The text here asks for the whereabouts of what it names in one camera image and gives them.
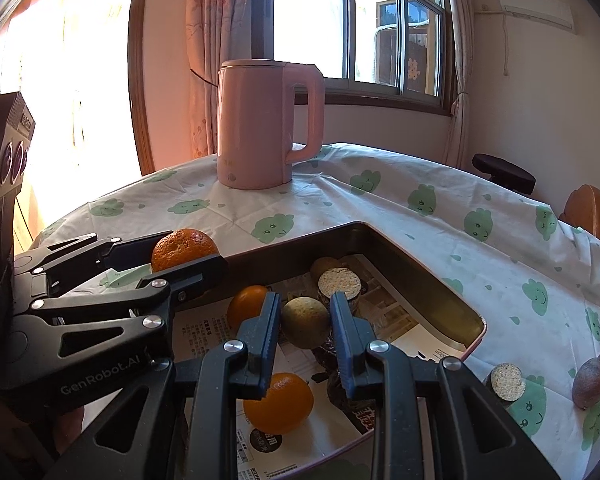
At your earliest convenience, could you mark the large textured orange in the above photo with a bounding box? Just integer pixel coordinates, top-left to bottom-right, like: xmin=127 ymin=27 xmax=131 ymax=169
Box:
xmin=150 ymin=229 xmax=219 ymax=273

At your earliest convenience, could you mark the chocolate layered snack cake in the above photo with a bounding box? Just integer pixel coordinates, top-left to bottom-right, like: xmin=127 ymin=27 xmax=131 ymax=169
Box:
xmin=484 ymin=363 xmax=526 ymax=405

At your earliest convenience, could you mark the smooth small orange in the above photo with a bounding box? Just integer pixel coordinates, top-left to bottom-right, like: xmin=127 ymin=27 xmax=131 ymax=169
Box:
xmin=226 ymin=285 xmax=268 ymax=333
xmin=244 ymin=373 xmax=314 ymax=434

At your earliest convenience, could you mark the brown stemmed round fruit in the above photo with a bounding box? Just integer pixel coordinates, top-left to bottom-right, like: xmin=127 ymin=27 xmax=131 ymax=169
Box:
xmin=571 ymin=354 xmax=600 ymax=410

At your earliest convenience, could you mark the small brown longan fruit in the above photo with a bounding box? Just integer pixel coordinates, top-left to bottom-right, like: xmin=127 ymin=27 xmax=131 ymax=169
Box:
xmin=310 ymin=257 xmax=341 ymax=282

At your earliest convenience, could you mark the dark dried round fruit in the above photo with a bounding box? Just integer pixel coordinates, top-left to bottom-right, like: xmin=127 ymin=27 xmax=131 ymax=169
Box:
xmin=311 ymin=337 xmax=338 ymax=374

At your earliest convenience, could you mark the person's left hand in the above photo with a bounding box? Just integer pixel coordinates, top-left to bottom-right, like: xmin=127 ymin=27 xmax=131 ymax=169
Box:
xmin=0 ymin=401 xmax=84 ymax=457

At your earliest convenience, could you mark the pink tin box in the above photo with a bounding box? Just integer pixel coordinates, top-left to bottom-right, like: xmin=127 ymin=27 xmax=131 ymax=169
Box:
xmin=173 ymin=222 xmax=486 ymax=479

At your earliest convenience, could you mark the white cloud-print tablecloth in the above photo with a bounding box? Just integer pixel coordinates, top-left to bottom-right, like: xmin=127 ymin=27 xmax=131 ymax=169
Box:
xmin=36 ymin=143 xmax=600 ymax=479

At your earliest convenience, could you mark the pink electric kettle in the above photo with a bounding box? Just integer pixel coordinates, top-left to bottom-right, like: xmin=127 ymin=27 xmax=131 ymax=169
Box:
xmin=218 ymin=58 xmax=325 ymax=190

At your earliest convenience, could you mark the black round stool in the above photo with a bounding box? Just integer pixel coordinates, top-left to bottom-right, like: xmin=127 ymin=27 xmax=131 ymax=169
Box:
xmin=471 ymin=154 xmax=536 ymax=195

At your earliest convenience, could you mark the brown leather chair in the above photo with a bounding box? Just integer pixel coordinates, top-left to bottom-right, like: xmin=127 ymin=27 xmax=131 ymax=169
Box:
xmin=559 ymin=184 xmax=600 ymax=240

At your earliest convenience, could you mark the pink left curtain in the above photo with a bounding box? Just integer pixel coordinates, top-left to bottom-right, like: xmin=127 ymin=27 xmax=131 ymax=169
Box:
xmin=185 ymin=0 xmax=248 ymax=158

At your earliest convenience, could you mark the pink curtain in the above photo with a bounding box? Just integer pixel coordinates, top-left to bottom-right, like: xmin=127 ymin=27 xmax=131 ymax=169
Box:
xmin=185 ymin=0 xmax=248 ymax=158
xmin=443 ymin=0 xmax=475 ymax=168

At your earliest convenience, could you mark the white air conditioner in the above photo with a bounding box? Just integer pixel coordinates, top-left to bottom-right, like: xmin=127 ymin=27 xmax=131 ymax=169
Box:
xmin=498 ymin=0 xmax=576 ymax=34

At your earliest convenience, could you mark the pink right curtain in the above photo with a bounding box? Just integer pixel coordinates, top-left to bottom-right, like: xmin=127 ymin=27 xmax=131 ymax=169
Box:
xmin=443 ymin=0 xmax=475 ymax=168

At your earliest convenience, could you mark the window with frame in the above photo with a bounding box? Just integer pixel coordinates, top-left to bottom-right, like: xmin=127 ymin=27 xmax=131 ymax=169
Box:
xmin=251 ymin=0 xmax=455 ymax=115

